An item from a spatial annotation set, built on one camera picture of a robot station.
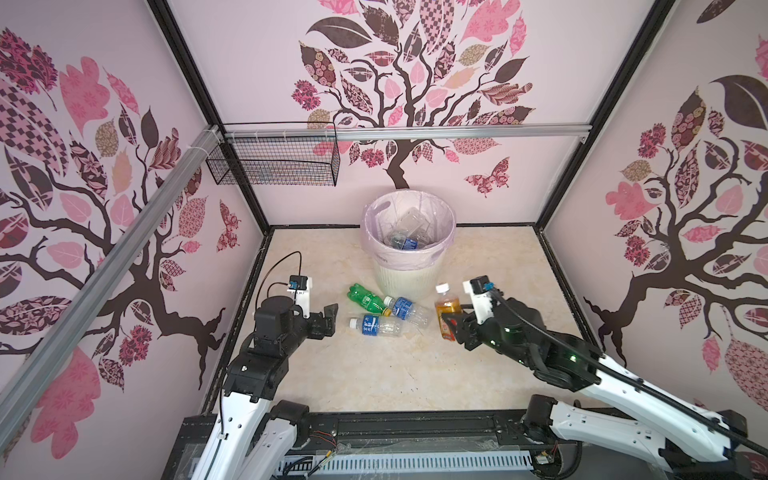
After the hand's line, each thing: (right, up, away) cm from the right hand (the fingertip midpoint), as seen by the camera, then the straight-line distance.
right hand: (451, 309), depth 67 cm
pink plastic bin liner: (-18, +25, +25) cm, 39 cm away
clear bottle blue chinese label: (-20, -9, +20) cm, 30 cm away
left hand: (-31, -1, +6) cm, 32 cm away
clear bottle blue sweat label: (-10, -5, +23) cm, 26 cm away
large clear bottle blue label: (-10, +16, +26) cm, 32 cm away
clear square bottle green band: (-7, +23, +29) cm, 37 cm away
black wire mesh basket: (-61, +51, +55) cm, 97 cm away
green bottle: (-21, -2, +26) cm, 33 cm away
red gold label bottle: (-2, +1, -2) cm, 3 cm away
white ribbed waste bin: (-6, +3, +20) cm, 21 cm away
